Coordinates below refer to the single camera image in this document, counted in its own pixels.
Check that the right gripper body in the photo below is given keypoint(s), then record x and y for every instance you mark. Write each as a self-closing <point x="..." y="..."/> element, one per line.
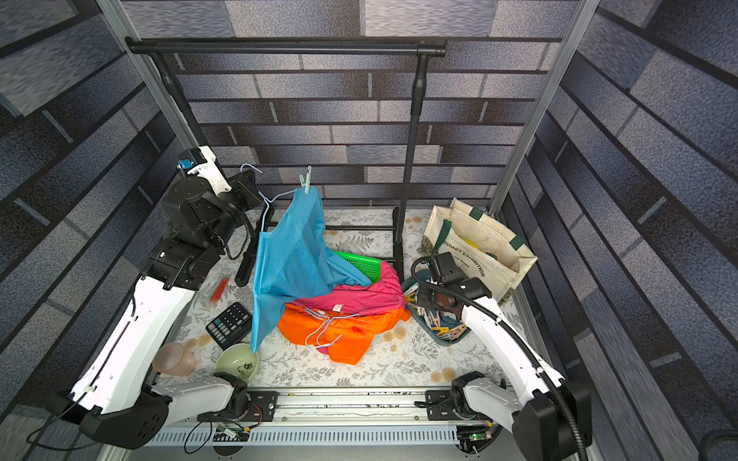
<point x="430" y="277"/>

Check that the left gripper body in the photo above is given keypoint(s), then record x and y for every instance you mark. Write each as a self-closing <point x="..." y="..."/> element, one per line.
<point x="240" y="197"/>

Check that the light blue wire hanger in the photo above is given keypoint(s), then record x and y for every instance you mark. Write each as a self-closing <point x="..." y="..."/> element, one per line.
<point x="268" y="202"/>

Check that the white clothespin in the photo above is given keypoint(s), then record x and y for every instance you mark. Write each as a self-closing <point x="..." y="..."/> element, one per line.
<point x="305" y="180"/>

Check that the blue t-shirt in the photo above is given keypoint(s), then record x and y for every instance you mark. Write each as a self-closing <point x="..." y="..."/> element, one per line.
<point x="293" y="262"/>

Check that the orange garment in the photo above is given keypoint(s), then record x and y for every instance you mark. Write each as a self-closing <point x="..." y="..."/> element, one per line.
<point x="345" y="338"/>

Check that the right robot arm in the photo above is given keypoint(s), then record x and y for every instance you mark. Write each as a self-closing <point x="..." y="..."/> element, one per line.
<point x="519" y="369"/>

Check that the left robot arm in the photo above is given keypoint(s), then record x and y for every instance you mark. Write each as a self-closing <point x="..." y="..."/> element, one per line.
<point x="112" y="403"/>

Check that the teal clothespin tray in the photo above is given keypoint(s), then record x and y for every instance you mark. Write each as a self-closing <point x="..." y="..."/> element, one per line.
<point x="440" y="326"/>

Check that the pink garment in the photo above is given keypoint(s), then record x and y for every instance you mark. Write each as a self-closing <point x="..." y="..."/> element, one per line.
<point x="375" y="299"/>

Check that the green plastic laundry basket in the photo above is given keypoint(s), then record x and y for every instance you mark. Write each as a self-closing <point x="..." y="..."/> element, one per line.
<point x="369" y="266"/>

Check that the black calculator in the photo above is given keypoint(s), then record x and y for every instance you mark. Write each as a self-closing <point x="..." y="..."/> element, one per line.
<point x="230" y="326"/>

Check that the green ceramic bowl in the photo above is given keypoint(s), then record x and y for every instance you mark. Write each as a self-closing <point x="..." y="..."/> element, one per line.
<point x="239" y="361"/>

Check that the black clothes rack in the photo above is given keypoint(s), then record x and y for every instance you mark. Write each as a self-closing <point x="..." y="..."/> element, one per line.
<point x="422" y="51"/>

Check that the pink plastic cup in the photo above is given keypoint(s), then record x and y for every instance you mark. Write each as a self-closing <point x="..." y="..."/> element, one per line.
<point x="174" y="359"/>

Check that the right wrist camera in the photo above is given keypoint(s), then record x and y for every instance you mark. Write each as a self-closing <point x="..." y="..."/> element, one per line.
<point x="444" y="269"/>

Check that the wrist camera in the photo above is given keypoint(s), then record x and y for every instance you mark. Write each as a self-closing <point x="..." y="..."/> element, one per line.
<point x="202" y="162"/>
<point x="444" y="269"/>

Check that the cream tote bag green handles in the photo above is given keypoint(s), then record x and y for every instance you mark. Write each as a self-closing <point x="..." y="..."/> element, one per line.
<point x="482" y="247"/>

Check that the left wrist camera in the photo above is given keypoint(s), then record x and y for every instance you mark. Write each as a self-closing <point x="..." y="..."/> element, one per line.
<point x="202" y="162"/>

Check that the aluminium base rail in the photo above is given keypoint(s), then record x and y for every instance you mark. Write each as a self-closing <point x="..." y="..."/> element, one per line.
<point x="356" y="417"/>

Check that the spare wire hangers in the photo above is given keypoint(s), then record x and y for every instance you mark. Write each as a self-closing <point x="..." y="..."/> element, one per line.
<point x="313" y="339"/>

